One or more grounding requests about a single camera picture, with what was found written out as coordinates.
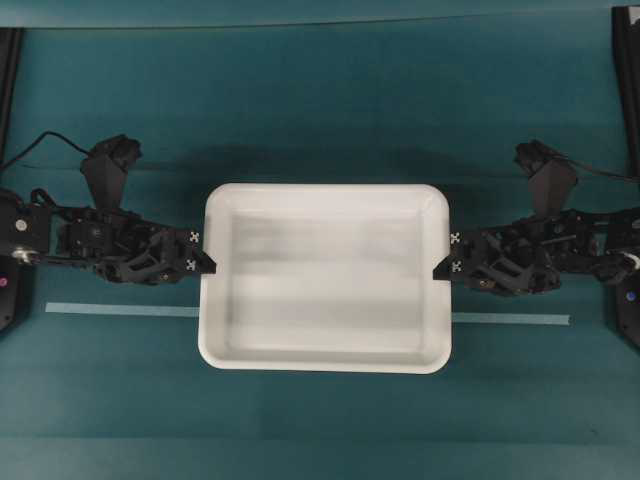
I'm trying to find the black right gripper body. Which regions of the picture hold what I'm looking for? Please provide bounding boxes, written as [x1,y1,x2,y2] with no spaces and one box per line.
[462,210,610,296]

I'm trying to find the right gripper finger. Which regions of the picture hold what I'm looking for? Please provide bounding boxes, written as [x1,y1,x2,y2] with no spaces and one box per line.
[432,253,467,280]
[449,231,465,250]

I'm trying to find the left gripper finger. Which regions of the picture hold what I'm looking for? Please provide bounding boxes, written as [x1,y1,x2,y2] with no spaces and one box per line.
[185,230,203,250]
[183,248,217,274]

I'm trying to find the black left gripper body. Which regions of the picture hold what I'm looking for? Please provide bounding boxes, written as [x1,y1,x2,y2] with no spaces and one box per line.
[47,207,190,285]

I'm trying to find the white plastic tray case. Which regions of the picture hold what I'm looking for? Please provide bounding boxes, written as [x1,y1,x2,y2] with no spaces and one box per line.
[198,183,452,374]

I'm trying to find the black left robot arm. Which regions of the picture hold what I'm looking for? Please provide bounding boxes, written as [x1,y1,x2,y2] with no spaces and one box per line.
[1,189,217,330]

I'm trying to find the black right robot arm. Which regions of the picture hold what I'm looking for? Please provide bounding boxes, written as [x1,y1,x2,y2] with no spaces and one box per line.
[433,208,639,346]

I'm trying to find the light blue tape strip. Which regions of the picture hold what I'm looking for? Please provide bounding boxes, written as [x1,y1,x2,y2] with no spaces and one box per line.
[45,302,570,326]

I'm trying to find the right black camera cable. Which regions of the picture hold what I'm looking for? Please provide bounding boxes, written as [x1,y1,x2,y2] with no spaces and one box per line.
[554,157,640,180]

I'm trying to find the black camera cable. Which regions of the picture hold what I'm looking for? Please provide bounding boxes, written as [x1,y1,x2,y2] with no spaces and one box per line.
[554,157,640,180]
[0,130,94,171]

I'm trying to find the left black camera cable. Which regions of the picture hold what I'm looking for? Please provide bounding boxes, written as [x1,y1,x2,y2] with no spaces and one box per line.
[0,130,94,171]

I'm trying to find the black left frame rail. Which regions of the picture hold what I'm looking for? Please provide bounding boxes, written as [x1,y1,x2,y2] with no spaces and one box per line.
[0,27,25,164]

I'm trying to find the black frame rail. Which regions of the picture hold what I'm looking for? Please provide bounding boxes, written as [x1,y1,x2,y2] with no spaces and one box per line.
[0,27,25,164]
[611,4,639,175]

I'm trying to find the black right frame rail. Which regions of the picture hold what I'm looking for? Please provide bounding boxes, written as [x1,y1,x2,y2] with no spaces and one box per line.
[611,4,639,175]

